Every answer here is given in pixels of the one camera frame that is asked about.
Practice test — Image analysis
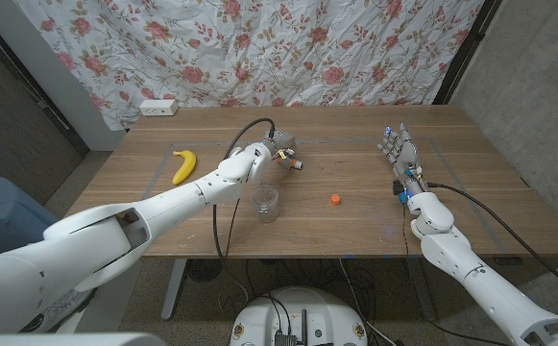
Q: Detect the black backdrop stand pole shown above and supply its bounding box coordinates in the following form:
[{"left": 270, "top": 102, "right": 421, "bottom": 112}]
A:
[{"left": 432, "top": 0, "right": 503, "bottom": 106}]

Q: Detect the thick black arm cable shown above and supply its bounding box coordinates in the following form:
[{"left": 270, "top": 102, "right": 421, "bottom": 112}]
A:
[
  {"left": 210, "top": 117, "right": 278, "bottom": 307},
  {"left": 426, "top": 181, "right": 558, "bottom": 302}
]

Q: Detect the clear glass jar cup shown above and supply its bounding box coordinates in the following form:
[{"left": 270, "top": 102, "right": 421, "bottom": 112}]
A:
[{"left": 251, "top": 181, "right": 279, "bottom": 224}]

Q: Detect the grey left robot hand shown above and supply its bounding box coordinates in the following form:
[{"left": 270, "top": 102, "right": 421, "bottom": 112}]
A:
[{"left": 262, "top": 130, "right": 304, "bottom": 171}]

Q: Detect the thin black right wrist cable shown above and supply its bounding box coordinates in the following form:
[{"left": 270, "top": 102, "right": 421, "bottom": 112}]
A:
[{"left": 400, "top": 201, "right": 413, "bottom": 259}]

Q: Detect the thin black left wrist cable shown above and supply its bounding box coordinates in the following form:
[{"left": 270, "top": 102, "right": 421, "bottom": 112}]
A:
[{"left": 224, "top": 199, "right": 242, "bottom": 263}]

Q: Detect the white table leg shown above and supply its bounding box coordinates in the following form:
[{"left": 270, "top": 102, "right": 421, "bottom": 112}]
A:
[{"left": 160, "top": 258, "right": 188, "bottom": 321}]

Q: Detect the floral backdrop cloth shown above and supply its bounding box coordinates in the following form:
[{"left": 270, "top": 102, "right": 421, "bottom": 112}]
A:
[{"left": 13, "top": 0, "right": 486, "bottom": 131}]

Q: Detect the grey table leg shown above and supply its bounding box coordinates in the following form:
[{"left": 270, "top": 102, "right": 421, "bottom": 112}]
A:
[{"left": 405, "top": 258, "right": 437, "bottom": 322}]

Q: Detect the white floor cable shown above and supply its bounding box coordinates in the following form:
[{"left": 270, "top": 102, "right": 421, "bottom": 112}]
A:
[{"left": 338, "top": 259, "right": 398, "bottom": 346}]

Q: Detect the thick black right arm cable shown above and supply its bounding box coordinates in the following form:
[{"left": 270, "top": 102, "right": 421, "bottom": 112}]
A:
[{"left": 426, "top": 181, "right": 558, "bottom": 302}]

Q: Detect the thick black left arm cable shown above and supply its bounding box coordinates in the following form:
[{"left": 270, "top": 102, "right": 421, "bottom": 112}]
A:
[{"left": 210, "top": 117, "right": 278, "bottom": 307}]

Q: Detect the white robot head rim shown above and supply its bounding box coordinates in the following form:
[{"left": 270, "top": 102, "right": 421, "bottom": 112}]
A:
[{"left": 0, "top": 331, "right": 167, "bottom": 346}]

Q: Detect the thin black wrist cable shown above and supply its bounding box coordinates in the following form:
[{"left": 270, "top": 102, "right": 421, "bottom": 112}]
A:
[
  {"left": 224, "top": 199, "right": 242, "bottom": 263},
  {"left": 400, "top": 201, "right": 413, "bottom": 259}
]

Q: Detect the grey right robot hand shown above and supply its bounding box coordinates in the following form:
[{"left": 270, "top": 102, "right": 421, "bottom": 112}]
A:
[{"left": 377, "top": 122, "right": 425, "bottom": 194}]

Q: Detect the blue plastic bin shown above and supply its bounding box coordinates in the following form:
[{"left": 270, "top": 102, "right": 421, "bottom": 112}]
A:
[{"left": 0, "top": 176, "right": 61, "bottom": 263}]

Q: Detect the white power strip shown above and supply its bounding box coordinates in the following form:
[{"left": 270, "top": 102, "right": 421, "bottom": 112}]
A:
[{"left": 138, "top": 98, "right": 180, "bottom": 117}]

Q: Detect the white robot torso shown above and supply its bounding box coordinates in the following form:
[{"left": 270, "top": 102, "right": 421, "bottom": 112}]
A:
[{"left": 230, "top": 286, "right": 369, "bottom": 346}]

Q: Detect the yellow banana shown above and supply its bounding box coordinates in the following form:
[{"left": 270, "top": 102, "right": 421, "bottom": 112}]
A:
[{"left": 172, "top": 149, "right": 198, "bottom": 186}]

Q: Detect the round black floor fan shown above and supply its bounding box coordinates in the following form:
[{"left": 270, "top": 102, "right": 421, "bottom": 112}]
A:
[{"left": 185, "top": 258, "right": 226, "bottom": 284}]

